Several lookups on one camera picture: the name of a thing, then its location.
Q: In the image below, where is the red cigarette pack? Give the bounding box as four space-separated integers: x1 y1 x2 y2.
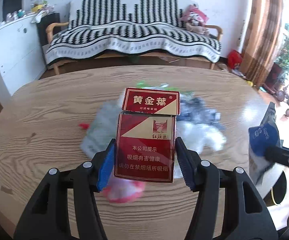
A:
114 88 180 183

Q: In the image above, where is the grey white paper box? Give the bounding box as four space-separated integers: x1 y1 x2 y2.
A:
80 100 122 159

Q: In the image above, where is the pink plush doll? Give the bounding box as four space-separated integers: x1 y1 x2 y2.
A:
180 4 210 37

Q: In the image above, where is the blue snack bag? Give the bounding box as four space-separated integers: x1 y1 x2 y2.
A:
248 102 281 185

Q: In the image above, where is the green potted plant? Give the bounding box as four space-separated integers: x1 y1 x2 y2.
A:
263 23 289 94

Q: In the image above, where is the brown orange curtain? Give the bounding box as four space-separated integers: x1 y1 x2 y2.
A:
240 0 283 88

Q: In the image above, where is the white tissue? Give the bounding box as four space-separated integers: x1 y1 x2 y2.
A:
176 121 227 154

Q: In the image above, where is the blue white wrapper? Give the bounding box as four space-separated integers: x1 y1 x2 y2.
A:
177 94 225 131

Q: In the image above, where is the white cabinet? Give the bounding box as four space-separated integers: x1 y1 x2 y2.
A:
0 15 46 106

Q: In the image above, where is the red bag on floor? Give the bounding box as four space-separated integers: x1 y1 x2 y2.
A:
228 50 242 69

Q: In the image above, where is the red plastic strip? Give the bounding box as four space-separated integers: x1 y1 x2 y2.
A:
78 123 90 129

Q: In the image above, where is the black white striped sofa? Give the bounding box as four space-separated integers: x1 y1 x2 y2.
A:
45 0 222 66

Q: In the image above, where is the green snack wrapper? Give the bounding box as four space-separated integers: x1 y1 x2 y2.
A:
136 81 179 91

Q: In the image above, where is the black trash bin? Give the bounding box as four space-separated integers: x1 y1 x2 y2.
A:
263 170 287 207

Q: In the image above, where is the pink plastic wrapper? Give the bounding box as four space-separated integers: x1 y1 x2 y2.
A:
102 175 146 204

